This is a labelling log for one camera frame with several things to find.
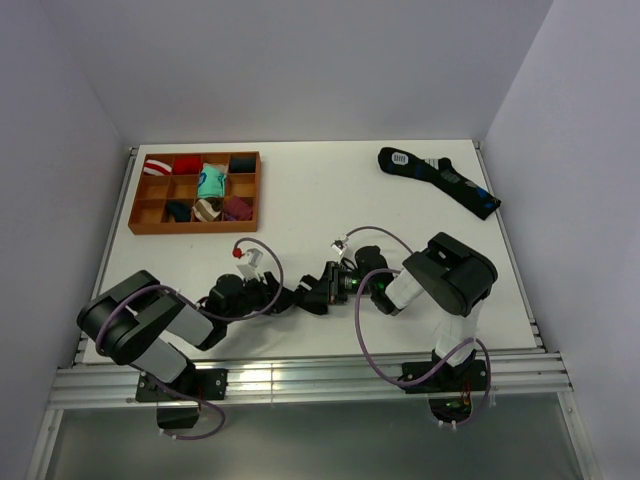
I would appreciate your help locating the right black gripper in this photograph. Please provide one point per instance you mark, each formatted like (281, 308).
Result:
(336, 290)

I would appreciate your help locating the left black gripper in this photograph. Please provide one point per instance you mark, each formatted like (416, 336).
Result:
(267, 291)

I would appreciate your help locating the black white-striped sock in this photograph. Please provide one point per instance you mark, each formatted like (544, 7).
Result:
(313, 295)

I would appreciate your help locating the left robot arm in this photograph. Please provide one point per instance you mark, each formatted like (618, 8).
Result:
(126, 322)

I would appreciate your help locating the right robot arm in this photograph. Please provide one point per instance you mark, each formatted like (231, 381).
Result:
(455, 276)

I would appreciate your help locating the maroon purple rolled sock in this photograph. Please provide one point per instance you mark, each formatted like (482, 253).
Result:
(237, 209)

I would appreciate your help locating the beige brown rolled sock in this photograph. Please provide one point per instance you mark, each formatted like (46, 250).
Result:
(208, 209)

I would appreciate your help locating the dark teal rolled sock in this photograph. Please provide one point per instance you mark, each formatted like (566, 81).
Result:
(178, 211)

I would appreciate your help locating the orange compartment tray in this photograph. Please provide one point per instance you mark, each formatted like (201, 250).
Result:
(196, 192)

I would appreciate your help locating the dark navy rolled sock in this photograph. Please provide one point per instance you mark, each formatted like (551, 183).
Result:
(242, 164)

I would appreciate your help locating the red white striped rolled sock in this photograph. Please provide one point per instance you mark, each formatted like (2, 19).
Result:
(155, 167)

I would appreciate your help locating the black blue patterned sock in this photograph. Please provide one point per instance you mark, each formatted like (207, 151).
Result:
(440, 173)

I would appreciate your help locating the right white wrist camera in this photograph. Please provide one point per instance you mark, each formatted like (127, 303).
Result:
(340, 247)

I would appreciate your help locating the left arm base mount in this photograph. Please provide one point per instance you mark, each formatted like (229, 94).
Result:
(181, 404)

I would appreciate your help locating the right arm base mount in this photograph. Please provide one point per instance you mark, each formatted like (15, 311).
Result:
(470, 377)

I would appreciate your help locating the aluminium front rail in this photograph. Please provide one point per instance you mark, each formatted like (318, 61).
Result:
(315, 379)

